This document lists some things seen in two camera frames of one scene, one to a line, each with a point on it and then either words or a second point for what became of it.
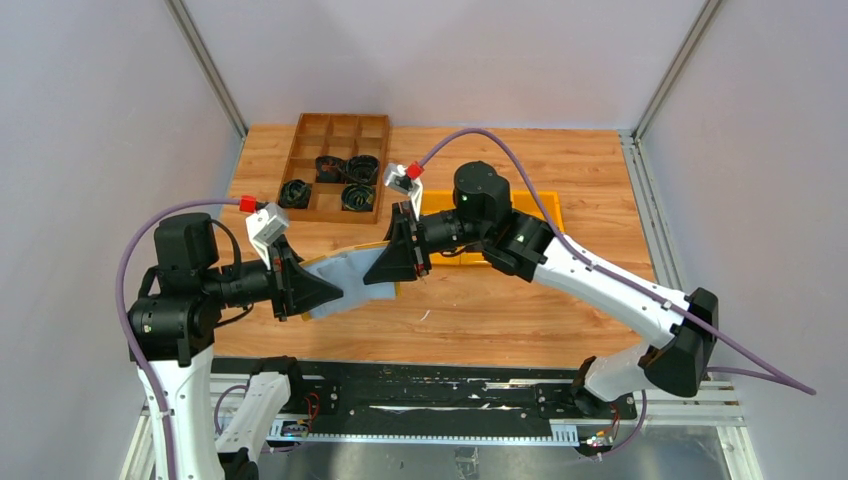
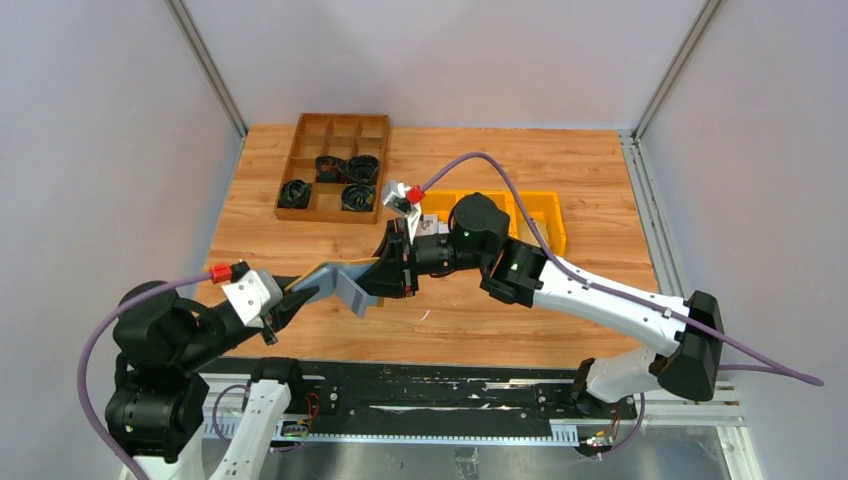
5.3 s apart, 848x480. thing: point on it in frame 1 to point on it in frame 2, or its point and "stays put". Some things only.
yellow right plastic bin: (524, 200) stays put
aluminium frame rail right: (666, 266) stays put
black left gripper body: (280, 278) to (267, 326)
